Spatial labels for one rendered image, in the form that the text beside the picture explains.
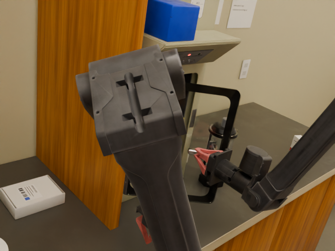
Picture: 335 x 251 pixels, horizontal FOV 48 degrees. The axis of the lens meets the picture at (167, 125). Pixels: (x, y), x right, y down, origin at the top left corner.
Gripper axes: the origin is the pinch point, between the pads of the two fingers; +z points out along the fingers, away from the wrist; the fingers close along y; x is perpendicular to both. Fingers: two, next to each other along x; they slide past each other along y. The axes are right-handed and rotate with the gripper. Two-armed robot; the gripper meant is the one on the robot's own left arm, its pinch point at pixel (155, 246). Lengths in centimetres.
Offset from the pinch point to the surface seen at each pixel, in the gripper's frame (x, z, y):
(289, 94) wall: -203, 17, 75
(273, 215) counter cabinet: -74, 26, 6
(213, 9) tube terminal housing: -44, -48, 32
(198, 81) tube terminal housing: -43, -24, 32
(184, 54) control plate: -25, -37, 24
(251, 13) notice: -128, -40, 75
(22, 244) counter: 16.9, 15.8, 32.3
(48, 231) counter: 9.0, 15.7, 33.1
